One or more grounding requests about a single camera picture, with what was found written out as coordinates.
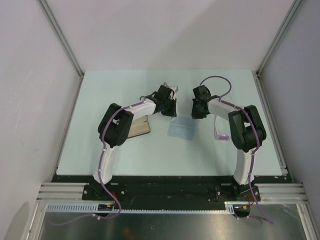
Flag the white slotted cable duct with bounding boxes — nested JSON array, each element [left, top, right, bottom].
[[46, 201, 237, 215]]

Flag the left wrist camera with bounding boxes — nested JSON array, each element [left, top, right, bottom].
[[163, 82, 179, 100]]

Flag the pink transparent sunglasses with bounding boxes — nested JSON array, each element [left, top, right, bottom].
[[212, 114, 232, 143]]

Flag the aluminium rail right edge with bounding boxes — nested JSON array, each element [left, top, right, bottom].
[[252, 71, 290, 176]]

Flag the left aluminium frame post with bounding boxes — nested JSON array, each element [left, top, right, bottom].
[[36, 0, 84, 80]]

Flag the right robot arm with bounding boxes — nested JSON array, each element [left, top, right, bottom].
[[191, 85, 267, 201]]

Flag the right aluminium frame post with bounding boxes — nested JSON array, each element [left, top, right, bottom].
[[255, 0, 305, 77]]

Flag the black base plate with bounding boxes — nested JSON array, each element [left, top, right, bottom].
[[51, 174, 293, 211]]

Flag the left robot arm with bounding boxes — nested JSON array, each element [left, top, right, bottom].
[[93, 83, 179, 200]]

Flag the dark green glasses case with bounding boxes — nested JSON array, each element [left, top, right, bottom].
[[128, 116, 151, 139]]

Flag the aluminium frame post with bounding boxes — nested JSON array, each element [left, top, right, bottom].
[[36, 0, 84, 80], [255, 0, 305, 77]]

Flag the front aluminium crossbar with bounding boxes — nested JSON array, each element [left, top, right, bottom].
[[36, 182, 308, 204]]

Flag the light blue cleaning cloth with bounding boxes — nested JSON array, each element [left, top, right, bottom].
[[167, 116, 196, 141]]

